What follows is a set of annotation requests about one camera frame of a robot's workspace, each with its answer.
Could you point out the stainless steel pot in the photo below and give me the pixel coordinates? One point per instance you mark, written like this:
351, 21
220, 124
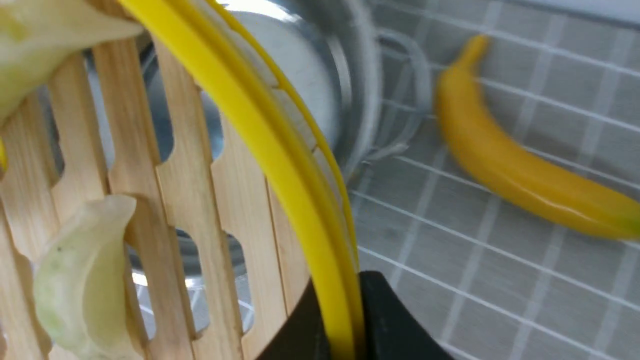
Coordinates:
329, 51

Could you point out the yellow-rimmed bamboo steamer basket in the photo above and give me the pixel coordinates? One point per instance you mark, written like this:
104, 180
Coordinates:
250, 179

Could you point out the yellow banana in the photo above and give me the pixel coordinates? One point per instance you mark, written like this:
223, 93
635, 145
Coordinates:
489, 155

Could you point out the green dumpling top right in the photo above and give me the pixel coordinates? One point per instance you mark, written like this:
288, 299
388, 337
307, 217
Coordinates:
36, 36

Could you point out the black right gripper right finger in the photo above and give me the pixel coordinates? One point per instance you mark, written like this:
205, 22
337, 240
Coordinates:
392, 333

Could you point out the green dumpling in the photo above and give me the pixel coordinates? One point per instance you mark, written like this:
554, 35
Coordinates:
36, 36
79, 285

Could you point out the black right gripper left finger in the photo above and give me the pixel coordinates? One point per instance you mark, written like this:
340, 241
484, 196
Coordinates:
302, 336

